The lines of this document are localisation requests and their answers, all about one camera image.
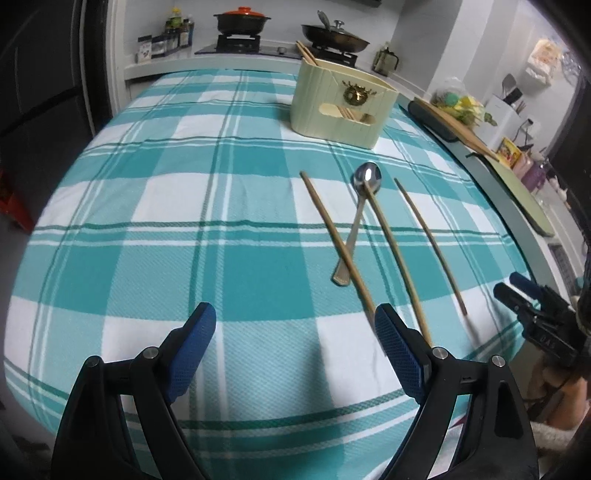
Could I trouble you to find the wooden chopstick short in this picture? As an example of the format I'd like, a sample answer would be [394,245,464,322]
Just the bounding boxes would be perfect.
[393,177,469,317]

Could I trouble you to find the wooden chopstick crossing spoon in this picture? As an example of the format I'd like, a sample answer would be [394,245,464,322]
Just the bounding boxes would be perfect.
[300,171,376,328]

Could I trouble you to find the steel spoon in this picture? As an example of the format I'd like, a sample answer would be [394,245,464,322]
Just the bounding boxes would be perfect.
[332,162,382,287]

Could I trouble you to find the purple cup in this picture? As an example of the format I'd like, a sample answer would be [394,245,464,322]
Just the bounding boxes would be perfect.
[522,160,548,193]

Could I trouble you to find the green cutting board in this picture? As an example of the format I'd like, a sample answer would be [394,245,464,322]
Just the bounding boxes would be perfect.
[468,152,555,238]

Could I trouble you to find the yellow small box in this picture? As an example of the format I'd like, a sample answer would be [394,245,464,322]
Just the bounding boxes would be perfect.
[496,137,522,169]

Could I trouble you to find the white utensil caddy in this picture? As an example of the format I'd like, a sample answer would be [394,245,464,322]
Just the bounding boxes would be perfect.
[476,74,524,151]

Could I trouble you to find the wooden cutting board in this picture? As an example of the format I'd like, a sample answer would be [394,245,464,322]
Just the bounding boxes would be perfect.
[414,97,500,163]

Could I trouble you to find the black mat roll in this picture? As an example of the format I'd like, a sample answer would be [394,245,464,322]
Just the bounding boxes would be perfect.
[408,100,459,143]

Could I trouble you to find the plastic bag with sponges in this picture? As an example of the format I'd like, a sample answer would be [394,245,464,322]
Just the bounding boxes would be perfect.
[430,77,498,129]

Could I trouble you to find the red bin on floor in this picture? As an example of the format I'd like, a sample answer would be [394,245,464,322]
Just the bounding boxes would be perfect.
[1,169,34,234]

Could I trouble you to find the hanging bag dispenser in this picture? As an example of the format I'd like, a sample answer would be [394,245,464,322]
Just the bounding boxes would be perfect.
[525,38,562,85]

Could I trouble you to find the teal plaid tablecloth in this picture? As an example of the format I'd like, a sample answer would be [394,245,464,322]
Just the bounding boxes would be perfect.
[4,70,527,479]

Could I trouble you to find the cream utensil holder box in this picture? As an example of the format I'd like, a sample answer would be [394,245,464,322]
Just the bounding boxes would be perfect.
[290,59,399,149]

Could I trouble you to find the dark glass kettle jar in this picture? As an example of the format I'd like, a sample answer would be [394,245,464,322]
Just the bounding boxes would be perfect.
[372,43,400,77]

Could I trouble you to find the dark wok with lid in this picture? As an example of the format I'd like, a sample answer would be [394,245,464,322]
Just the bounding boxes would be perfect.
[301,10,370,54]

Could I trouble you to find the black refrigerator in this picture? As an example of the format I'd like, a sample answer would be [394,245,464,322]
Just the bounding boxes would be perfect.
[0,0,112,153]

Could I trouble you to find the spice jar rack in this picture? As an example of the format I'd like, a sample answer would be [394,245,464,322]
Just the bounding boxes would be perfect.
[135,32,189,64]

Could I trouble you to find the black gas cooktop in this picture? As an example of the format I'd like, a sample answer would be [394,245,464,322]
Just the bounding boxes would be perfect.
[195,35,358,68]

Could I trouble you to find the black pot orange lid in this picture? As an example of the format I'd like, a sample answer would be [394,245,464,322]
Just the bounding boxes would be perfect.
[214,6,270,36]

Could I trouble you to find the sauce bottles group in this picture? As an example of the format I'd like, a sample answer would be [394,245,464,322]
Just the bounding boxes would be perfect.
[164,7,194,52]

